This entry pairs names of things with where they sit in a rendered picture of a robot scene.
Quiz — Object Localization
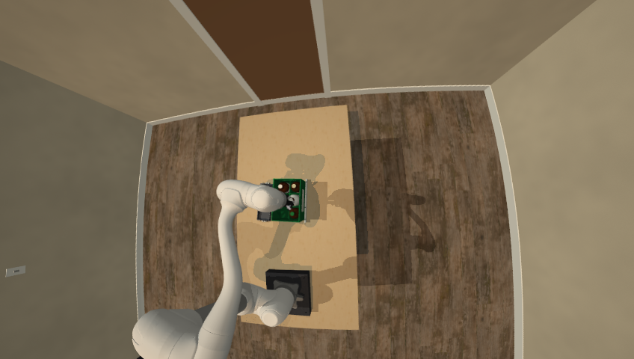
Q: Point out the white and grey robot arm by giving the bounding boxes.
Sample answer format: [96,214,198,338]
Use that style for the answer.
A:
[132,179,304,359]

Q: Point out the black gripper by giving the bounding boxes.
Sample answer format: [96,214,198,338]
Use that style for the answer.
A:
[284,195,295,211]

